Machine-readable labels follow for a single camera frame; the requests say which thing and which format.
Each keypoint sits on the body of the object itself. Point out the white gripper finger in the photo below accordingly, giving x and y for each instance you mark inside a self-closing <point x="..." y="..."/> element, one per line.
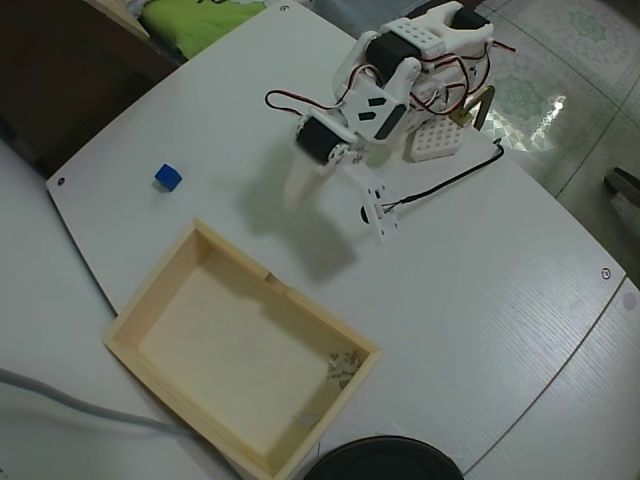
<point x="301" y="182"/>

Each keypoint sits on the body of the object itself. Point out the green patterned cloth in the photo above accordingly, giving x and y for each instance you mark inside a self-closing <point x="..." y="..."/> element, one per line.
<point x="200" y="22"/>

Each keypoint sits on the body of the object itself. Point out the small blue cube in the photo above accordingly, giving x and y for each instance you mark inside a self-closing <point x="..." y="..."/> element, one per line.
<point x="167" y="177"/>

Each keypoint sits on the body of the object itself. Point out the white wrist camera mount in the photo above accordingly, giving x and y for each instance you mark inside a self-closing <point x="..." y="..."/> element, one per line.
<point x="376" y="205"/>

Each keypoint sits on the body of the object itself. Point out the open wooden box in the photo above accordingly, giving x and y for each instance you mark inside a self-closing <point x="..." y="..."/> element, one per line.
<point x="240" y="345"/>

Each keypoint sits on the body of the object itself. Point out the light wooden plank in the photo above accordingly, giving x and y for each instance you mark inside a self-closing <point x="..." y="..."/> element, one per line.
<point x="120" y="12"/>

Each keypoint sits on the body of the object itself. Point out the dark furniture leg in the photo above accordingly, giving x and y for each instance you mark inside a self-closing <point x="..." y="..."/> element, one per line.
<point x="622" y="187"/>

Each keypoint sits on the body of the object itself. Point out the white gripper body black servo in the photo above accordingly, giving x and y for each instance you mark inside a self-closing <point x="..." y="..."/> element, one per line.
<point x="316" y="140"/>

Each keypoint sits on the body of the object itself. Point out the dark brown furniture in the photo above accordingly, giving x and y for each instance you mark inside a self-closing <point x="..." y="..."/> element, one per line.
<point x="60" y="75"/>

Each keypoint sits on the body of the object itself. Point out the brass table clamp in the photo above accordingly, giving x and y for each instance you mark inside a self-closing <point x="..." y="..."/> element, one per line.
<point x="482" y="107"/>

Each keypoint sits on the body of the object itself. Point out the white perforated base plate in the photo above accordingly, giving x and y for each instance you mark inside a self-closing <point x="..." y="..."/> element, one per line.
<point x="435" y="140"/>

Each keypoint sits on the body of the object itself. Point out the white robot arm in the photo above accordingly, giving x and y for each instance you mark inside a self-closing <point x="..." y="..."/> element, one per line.
<point x="417" y="36"/>

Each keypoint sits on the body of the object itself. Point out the black round object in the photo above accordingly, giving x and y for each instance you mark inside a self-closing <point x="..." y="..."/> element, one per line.
<point x="382" y="460"/>

